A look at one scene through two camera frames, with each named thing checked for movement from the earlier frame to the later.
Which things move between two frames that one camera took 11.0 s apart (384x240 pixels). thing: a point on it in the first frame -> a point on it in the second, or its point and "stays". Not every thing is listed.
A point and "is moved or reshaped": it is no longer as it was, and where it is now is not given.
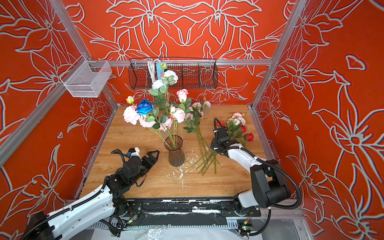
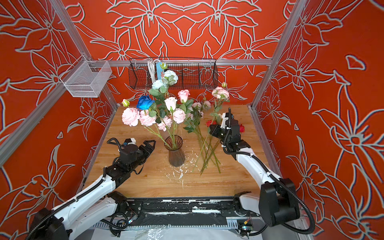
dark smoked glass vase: x=173 y=143 stays
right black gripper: x=214 y=141 -> x=214 y=131
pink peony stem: x=161 y=125 is moved or reshaped
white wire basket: x=84 y=78 stays
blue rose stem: x=145 y=107 is moved or reshaped
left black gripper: x=153 y=159 -> x=149 y=149
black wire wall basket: x=190 y=73 stays
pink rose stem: x=182 y=95 stays
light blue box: x=159 y=70 stays
